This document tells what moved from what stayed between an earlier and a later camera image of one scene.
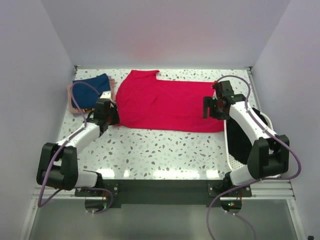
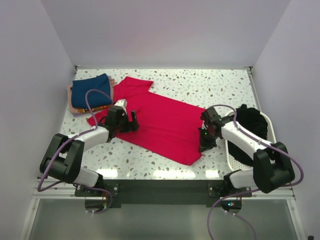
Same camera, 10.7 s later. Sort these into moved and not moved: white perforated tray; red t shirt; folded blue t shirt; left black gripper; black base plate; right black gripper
Moved: right black gripper; red t shirt; left black gripper
Not moved: black base plate; folded blue t shirt; white perforated tray
